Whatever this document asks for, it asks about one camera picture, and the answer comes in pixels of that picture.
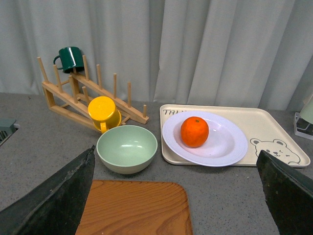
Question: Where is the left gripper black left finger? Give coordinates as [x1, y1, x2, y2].
[0, 146, 95, 235]

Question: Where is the dark green mug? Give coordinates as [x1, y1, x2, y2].
[53, 47, 85, 74]

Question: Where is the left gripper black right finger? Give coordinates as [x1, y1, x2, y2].
[256, 150, 313, 235]

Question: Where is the green bowl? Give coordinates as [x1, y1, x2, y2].
[96, 125, 158, 174]

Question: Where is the wooden peg dish rack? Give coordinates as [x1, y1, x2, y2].
[37, 55, 149, 132]

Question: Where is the green plastic cup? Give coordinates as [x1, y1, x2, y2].
[299, 94, 313, 124]

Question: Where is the white ribbed plate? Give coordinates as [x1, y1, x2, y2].
[162, 111, 248, 167]

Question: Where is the wooden cutting board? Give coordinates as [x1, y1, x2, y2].
[76, 180, 193, 235]

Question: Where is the grey curtain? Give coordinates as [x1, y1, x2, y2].
[0, 0, 313, 111]

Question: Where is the orange fruit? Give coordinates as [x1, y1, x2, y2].
[180, 117, 209, 148]

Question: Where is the white wire cup rack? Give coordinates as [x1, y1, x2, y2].
[293, 112, 313, 140]

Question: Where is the yellow mug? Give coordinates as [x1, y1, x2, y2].
[88, 96, 122, 134]

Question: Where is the grey box at edge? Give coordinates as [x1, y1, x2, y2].
[0, 118, 20, 145]

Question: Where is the beige bear tray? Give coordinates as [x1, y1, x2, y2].
[160, 104, 311, 167]

